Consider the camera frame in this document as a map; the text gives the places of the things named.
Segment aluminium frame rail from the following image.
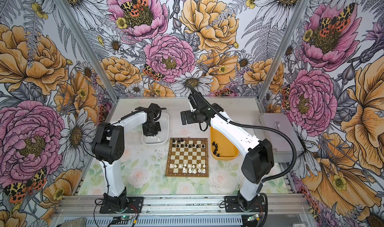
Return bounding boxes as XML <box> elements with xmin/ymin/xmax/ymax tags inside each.
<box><xmin>54</xmin><ymin>194</ymin><xmax>310</xmax><ymax>217</ymax></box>

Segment wooden chess board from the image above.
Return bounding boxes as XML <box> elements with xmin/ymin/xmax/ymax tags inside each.
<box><xmin>165</xmin><ymin>138</ymin><xmax>209</xmax><ymax>178</ymax></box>

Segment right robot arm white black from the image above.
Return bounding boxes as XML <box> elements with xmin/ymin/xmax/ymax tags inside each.
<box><xmin>181</xmin><ymin>90</ymin><xmax>275</xmax><ymax>212</ymax></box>

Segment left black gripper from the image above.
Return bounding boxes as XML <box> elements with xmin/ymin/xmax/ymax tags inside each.
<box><xmin>142</xmin><ymin>119</ymin><xmax>161</xmax><ymax>137</ymax></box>

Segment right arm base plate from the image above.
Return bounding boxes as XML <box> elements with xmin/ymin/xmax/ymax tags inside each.
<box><xmin>224</xmin><ymin>194</ymin><xmax>268</xmax><ymax>214</ymax></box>

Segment green circuit board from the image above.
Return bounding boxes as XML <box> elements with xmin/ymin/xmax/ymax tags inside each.
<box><xmin>121</xmin><ymin>215</ymin><xmax>137</xmax><ymax>221</ymax></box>

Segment white plastic bin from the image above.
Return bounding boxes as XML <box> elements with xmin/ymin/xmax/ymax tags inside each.
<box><xmin>141</xmin><ymin>113</ymin><xmax>170</xmax><ymax>146</ymax></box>

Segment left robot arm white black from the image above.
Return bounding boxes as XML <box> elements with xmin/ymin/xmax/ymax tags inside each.
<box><xmin>92</xmin><ymin>103</ymin><xmax>164</xmax><ymax>213</ymax></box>

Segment silver metal case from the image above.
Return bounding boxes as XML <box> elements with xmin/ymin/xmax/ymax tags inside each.
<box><xmin>260</xmin><ymin>113</ymin><xmax>304</xmax><ymax>163</ymax></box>

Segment yellow plastic bin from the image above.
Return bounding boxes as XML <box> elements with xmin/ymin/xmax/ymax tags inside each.
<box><xmin>210</xmin><ymin>127</ymin><xmax>239</xmax><ymax>161</ymax></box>

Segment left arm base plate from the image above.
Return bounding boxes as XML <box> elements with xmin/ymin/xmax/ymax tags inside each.
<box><xmin>99</xmin><ymin>196</ymin><xmax>144</xmax><ymax>214</ymax></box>

